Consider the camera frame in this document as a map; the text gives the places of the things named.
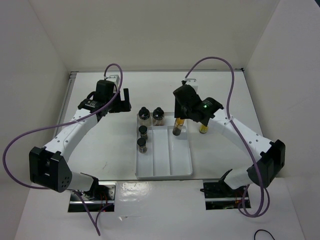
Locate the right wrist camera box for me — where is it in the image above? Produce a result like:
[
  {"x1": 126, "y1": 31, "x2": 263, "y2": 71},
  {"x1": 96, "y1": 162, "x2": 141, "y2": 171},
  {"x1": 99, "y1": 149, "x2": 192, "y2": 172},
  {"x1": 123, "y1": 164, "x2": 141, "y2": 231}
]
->
[{"x1": 181, "y1": 78, "x2": 199, "y2": 93}]

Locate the thin black cable loop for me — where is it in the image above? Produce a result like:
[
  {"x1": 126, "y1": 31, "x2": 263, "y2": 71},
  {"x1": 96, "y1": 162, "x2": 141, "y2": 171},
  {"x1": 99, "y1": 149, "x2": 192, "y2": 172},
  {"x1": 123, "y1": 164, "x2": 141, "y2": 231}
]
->
[{"x1": 254, "y1": 229, "x2": 276, "y2": 240}]

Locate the black cap spice jar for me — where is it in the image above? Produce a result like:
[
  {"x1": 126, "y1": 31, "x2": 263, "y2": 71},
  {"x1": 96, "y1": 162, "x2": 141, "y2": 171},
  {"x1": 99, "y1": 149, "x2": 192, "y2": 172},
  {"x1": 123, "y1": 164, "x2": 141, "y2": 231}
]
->
[{"x1": 138, "y1": 125, "x2": 148, "y2": 141}]

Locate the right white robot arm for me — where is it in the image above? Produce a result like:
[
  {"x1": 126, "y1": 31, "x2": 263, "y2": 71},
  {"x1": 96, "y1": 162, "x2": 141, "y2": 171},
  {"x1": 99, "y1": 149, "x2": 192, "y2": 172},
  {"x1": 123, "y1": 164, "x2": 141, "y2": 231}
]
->
[{"x1": 173, "y1": 84, "x2": 286, "y2": 197}]

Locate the round stopper bottle white powder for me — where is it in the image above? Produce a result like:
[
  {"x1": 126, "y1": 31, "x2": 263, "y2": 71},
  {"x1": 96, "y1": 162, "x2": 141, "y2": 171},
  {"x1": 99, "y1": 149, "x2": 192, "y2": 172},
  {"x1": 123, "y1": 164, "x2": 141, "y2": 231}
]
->
[{"x1": 137, "y1": 106, "x2": 152, "y2": 127}]

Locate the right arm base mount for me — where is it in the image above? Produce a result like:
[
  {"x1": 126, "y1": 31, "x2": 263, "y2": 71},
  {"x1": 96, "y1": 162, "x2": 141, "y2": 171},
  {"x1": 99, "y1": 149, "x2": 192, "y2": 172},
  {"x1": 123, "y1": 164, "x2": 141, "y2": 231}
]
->
[{"x1": 200, "y1": 180, "x2": 246, "y2": 211}]

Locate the yellow label cork top bottle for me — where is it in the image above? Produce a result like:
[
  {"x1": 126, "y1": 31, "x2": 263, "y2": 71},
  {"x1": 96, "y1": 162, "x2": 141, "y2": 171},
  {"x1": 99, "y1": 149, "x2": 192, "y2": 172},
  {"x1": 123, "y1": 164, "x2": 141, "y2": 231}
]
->
[{"x1": 199, "y1": 124, "x2": 209, "y2": 134}]

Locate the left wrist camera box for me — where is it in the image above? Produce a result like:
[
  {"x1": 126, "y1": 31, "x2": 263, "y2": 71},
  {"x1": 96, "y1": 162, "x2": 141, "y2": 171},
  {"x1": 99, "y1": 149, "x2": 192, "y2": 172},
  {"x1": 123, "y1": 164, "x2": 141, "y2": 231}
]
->
[{"x1": 105, "y1": 74, "x2": 121, "y2": 87}]

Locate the tall gold band grinder bottle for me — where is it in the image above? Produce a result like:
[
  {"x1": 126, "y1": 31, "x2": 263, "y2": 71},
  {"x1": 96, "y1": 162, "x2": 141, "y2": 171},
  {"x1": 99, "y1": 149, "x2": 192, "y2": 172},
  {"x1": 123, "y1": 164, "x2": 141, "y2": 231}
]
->
[{"x1": 172, "y1": 117, "x2": 185, "y2": 136}]

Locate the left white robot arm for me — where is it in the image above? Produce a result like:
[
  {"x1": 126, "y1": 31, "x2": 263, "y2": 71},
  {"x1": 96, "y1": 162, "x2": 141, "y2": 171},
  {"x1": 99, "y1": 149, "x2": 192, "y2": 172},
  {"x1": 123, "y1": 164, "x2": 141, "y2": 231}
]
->
[{"x1": 29, "y1": 75, "x2": 131, "y2": 200}]

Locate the white compartment organizer tray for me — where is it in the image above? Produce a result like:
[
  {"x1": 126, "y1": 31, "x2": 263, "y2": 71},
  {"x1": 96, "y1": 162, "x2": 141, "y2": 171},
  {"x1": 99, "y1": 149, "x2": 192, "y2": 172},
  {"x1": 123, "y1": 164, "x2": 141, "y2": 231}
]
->
[{"x1": 135, "y1": 112, "x2": 193, "y2": 181}]

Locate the round stopper bottle brown spice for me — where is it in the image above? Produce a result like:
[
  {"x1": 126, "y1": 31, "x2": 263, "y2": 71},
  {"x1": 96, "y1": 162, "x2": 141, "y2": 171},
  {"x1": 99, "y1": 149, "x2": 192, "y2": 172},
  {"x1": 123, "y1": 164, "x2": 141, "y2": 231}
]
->
[{"x1": 152, "y1": 107, "x2": 165, "y2": 126}]

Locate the dark spice jar black lid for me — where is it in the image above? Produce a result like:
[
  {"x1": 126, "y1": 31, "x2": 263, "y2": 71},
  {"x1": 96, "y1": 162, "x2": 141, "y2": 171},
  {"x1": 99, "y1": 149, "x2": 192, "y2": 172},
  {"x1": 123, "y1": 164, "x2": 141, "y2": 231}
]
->
[{"x1": 137, "y1": 137, "x2": 147, "y2": 154}]

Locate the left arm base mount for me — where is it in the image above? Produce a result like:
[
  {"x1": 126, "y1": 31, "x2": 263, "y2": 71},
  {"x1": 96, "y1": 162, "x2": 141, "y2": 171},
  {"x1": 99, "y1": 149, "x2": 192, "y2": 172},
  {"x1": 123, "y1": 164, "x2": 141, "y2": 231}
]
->
[{"x1": 68, "y1": 181, "x2": 117, "y2": 213}]

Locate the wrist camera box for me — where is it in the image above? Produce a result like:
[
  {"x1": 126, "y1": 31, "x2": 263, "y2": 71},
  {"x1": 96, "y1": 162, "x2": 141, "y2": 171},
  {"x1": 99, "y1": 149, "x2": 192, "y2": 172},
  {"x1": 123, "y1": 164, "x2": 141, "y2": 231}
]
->
[
  {"x1": 181, "y1": 78, "x2": 199, "y2": 93},
  {"x1": 105, "y1": 74, "x2": 121, "y2": 87}
]

